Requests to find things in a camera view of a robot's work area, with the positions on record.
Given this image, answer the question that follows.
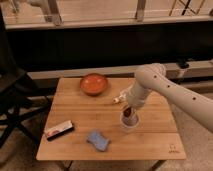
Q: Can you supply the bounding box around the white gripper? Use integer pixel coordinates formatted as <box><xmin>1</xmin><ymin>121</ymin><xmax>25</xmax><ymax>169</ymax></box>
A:
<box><xmin>123</xmin><ymin>87</ymin><xmax>149</xmax><ymax>114</ymax></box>

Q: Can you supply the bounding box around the dark red pepper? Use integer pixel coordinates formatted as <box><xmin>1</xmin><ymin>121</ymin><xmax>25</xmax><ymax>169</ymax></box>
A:
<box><xmin>123</xmin><ymin>107</ymin><xmax>132</xmax><ymax>117</ymax></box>

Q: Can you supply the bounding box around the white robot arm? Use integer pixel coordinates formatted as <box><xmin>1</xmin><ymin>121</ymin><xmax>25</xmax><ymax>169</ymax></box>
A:
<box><xmin>126</xmin><ymin>63</ymin><xmax>213</xmax><ymax>133</ymax></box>

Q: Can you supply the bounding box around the white ceramic cup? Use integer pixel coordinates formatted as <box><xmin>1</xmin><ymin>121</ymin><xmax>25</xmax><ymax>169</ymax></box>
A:
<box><xmin>120</xmin><ymin>113</ymin><xmax>140</xmax><ymax>129</ymax></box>

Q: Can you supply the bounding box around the small white toy object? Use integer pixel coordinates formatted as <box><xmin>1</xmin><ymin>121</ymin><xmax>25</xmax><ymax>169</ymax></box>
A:
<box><xmin>113</xmin><ymin>91</ymin><xmax>127</xmax><ymax>104</ymax></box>

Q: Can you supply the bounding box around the orange bowl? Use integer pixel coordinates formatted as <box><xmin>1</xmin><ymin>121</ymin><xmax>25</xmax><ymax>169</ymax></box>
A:
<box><xmin>80</xmin><ymin>73</ymin><xmax>108</xmax><ymax>96</ymax></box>

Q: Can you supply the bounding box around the wooden table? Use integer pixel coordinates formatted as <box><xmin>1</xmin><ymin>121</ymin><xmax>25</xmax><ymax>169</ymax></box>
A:
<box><xmin>37</xmin><ymin>78</ymin><xmax>186</xmax><ymax>161</ymax></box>

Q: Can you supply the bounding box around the blue sponge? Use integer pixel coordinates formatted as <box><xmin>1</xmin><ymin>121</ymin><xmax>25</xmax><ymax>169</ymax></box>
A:
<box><xmin>87</xmin><ymin>130</ymin><xmax>110</xmax><ymax>152</ymax></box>

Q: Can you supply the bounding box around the metal railing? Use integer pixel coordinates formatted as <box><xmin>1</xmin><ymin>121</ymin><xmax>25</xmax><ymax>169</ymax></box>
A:
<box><xmin>0</xmin><ymin>0</ymin><xmax>213</xmax><ymax>30</ymax></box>

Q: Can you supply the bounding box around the black chair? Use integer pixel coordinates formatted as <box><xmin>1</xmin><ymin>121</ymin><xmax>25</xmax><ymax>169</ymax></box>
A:
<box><xmin>0</xmin><ymin>10</ymin><xmax>50</xmax><ymax>148</ymax></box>

